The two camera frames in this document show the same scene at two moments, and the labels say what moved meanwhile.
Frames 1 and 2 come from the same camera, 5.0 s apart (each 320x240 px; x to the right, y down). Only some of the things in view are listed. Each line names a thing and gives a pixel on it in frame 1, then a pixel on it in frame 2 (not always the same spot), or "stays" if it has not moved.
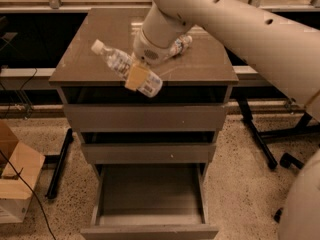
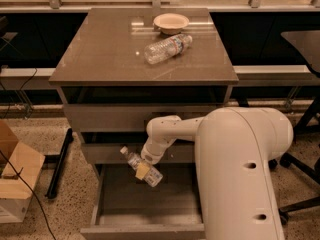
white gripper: (145, 52) -> (149, 157)
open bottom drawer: (150, 202) stays
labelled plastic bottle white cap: (118, 61) -> (153, 176)
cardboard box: (15, 196) stays
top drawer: (118, 108) stays
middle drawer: (148, 147) stays
